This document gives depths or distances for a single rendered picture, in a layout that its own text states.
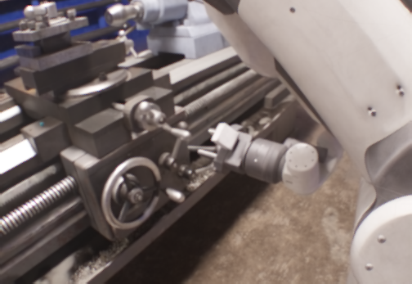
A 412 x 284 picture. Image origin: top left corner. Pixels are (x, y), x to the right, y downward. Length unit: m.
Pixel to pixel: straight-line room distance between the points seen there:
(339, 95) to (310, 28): 0.04
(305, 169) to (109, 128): 0.48
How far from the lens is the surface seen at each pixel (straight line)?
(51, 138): 0.87
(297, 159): 0.61
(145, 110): 0.74
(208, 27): 1.49
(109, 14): 1.24
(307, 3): 0.17
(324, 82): 0.18
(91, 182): 0.82
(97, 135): 0.78
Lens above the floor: 1.20
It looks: 28 degrees down
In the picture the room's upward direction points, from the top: 5 degrees counter-clockwise
